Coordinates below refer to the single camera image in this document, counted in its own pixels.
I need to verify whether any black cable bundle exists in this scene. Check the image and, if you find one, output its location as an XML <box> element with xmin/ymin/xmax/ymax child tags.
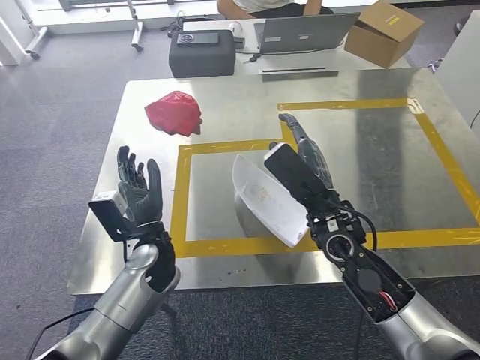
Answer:
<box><xmin>161</xmin><ymin>10</ymin><xmax>189</xmax><ymax>40</ymax></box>

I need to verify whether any white panel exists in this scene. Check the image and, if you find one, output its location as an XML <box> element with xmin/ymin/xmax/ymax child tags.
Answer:
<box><xmin>435</xmin><ymin>10</ymin><xmax>480</xmax><ymax>133</ymax></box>

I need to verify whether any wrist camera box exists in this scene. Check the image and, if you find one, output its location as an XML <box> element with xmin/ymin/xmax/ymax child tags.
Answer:
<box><xmin>88</xmin><ymin>190</ymin><xmax>128</xmax><ymax>243</ymax></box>
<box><xmin>263</xmin><ymin>142</ymin><xmax>340</xmax><ymax>212</ymax></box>

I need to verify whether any red plastic bag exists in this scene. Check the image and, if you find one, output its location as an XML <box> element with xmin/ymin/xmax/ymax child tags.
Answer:
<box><xmin>143</xmin><ymin>90</ymin><xmax>203</xmax><ymax>137</ymax></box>

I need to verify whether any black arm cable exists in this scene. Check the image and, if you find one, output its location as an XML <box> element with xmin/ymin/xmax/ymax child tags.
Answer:
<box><xmin>25</xmin><ymin>306</ymin><xmax>94</xmax><ymax>360</ymax></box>

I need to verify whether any grey laptop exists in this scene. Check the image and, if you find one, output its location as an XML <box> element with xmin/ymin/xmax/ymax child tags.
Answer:
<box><xmin>254</xmin><ymin>12</ymin><xmax>361</xmax><ymax>56</ymax></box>

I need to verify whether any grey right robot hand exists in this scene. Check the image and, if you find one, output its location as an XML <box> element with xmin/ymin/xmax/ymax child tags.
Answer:
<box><xmin>278</xmin><ymin>112</ymin><xmax>334</xmax><ymax>192</ymax></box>

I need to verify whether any black hard case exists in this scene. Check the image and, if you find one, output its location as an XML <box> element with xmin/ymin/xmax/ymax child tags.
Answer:
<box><xmin>168</xmin><ymin>29</ymin><xmax>236</xmax><ymax>79</ymax></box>

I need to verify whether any yellow tape grid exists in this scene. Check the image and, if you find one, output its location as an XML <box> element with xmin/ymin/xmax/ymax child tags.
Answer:
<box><xmin>171</xmin><ymin>97</ymin><xmax>480</xmax><ymax>258</ymax></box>

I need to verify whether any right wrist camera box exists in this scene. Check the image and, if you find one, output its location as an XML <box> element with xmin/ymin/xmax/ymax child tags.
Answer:
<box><xmin>263</xmin><ymin>142</ymin><xmax>340</xmax><ymax>212</ymax></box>

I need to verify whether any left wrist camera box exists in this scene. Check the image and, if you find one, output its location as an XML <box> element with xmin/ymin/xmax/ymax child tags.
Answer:
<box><xmin>88</xmin><ymin>190</ymin><xmax>128</xmax><ymax>243</ymax></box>

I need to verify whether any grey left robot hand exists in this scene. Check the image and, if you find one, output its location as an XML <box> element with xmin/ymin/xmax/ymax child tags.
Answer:
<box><xmin>116</xmin><ymin>145</ymin><xmax>164</xmax><ymax>227</ymax></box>

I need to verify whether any white curved plastic part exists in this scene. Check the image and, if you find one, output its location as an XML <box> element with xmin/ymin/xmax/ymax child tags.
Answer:
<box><xmin>232</xmin><ymin>154</ymin><xmax>310</xmax><ymax>248</ymax></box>

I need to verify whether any white stand leg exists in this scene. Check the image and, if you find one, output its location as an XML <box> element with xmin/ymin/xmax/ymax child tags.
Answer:
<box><xmin>126</xmin><ymin>0</ymin><xmax>144</xmax><ymax>53</ymax></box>
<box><xmin>0</xmin><ymin>14</ymin><xmax>49</xmax><ymax>67</ymax></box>

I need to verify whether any black flat strip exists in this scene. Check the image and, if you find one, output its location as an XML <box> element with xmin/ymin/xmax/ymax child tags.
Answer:
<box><xmin>261</xmin><ymin>66</ymin><xmax>326</xmax><ymax>74</ymax></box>

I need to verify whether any brown cardboard box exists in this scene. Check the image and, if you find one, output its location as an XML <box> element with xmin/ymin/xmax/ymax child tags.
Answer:
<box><xmin>344</xmin><ymin>0</ymin><xmax>425</xmax><ymax>69</ymax></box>

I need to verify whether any steel workbench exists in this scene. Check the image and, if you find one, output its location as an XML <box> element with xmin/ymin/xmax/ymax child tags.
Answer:
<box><xmin>66</xmin><ymin>67</ymin><xmax>480</xmax><ymax>319</ymax></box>

